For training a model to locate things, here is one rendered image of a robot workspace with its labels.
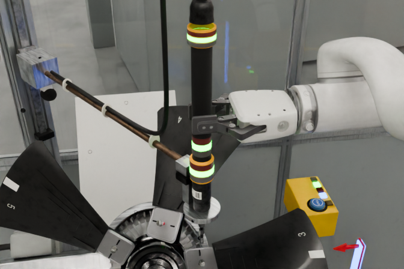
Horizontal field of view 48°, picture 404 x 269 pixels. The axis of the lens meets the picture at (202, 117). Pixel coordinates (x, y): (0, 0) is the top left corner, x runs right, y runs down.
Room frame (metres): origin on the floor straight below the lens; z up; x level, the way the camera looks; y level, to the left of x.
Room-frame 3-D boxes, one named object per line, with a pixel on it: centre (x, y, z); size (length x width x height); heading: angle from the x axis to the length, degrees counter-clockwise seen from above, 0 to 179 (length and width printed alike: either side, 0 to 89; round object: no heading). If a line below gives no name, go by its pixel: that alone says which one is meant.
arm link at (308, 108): (0.67, -0.17, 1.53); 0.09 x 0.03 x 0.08; 9
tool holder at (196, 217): (0.65, 0.01, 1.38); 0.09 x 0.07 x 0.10; 44
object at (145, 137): (0.87, 0.21, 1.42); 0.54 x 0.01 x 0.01; 44
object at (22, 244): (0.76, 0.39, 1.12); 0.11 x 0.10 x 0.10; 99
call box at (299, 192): (0.99, -0.31, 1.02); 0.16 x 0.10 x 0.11; 9
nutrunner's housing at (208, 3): (0.65, 0.00, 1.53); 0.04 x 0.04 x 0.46
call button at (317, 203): (0.95, -0.32, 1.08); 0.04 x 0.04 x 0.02
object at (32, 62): (1.10, 0.43, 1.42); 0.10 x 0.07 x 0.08; 44
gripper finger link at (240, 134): (0.62, -0.08, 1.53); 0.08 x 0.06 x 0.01; 159
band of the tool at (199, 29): (0.65, 0.00, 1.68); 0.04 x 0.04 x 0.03
